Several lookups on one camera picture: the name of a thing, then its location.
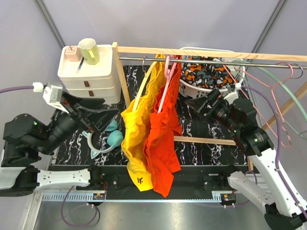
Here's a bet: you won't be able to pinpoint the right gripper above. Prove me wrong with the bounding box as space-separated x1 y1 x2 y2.
185 88 240 133

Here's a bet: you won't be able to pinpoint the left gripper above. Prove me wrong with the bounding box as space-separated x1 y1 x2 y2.
38 91 121 155

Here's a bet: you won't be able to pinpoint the black orange patterned shorts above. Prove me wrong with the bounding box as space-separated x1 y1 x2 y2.
181 63 236 90

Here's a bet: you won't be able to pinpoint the thin pink hanger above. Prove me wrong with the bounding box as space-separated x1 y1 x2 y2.
222 61 295 148

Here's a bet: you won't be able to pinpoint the mint green hanger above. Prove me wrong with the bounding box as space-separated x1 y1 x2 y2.
234 59 307 139

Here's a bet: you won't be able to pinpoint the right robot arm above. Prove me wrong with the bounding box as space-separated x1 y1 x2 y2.
186 90 307 230

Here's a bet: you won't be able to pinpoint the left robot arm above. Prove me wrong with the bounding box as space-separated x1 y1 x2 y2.
0 92 119 197

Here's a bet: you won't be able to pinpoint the yellow shorts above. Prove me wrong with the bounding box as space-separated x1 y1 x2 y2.
121 62 166 192

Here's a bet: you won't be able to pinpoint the teal headphones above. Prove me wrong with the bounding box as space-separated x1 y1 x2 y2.
82 120 124 159

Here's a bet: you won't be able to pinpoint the white laundry basket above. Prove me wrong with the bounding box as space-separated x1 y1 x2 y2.
178 47 247 99

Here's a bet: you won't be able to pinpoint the cream drawer unit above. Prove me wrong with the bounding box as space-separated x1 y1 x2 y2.
58 45 121 104

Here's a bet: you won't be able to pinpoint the blue pen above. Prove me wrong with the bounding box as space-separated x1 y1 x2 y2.
76 57 84 72

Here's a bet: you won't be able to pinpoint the pink cube holder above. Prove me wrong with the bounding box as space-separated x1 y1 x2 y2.
65 46 81 62

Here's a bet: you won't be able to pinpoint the green mug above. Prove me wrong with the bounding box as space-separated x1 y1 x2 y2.
78 38 100 65

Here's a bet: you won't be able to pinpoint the wooden clothes rack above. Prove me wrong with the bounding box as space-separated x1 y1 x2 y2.
111 42 307 172

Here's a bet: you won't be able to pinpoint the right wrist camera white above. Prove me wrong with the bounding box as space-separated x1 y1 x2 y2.
223 83 242 104

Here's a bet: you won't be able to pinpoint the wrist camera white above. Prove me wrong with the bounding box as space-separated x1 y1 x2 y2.
223 83 242 104
43 83 66 112

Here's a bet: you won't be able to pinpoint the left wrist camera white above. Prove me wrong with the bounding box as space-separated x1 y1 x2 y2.
43 83 66 112

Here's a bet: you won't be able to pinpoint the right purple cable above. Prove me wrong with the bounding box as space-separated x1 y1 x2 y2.
199 85 305 211

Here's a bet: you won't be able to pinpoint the purple cable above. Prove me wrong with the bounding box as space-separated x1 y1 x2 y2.
199 85 305 211
0 82 100 227

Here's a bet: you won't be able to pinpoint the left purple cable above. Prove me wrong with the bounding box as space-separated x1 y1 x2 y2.
0 82 100 227

